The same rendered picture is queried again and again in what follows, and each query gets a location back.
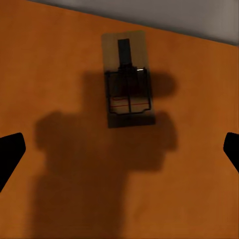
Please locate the cabinet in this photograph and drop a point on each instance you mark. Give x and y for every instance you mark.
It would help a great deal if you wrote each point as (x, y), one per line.
(79, 179)

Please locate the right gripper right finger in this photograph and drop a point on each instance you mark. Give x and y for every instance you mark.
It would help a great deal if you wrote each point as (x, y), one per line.
(231, 148)

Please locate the mousetrap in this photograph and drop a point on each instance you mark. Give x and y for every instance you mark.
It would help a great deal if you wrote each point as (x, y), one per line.
(128, 90)

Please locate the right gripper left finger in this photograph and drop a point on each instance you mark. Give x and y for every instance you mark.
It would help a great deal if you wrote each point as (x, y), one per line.
(12, 148)

